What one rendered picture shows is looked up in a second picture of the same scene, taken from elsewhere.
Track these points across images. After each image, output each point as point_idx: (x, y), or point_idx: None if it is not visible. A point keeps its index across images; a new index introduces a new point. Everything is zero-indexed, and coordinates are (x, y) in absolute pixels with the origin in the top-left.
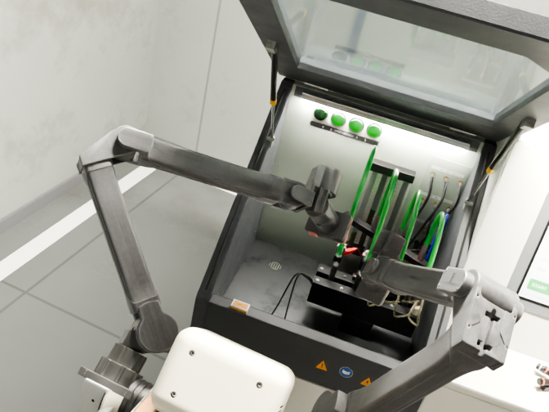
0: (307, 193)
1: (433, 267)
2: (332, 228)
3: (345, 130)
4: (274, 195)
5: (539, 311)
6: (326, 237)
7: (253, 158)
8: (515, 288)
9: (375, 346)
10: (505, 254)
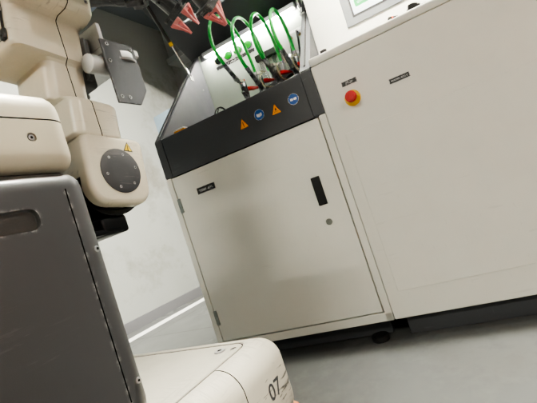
0: None
1: None
2: (171, 2)
3: (234, 57)
4: None
5: (375, 10)
6: (174, 13)
7: (180, 85)
8: (349, 13)
9: None
10: (329, 3)
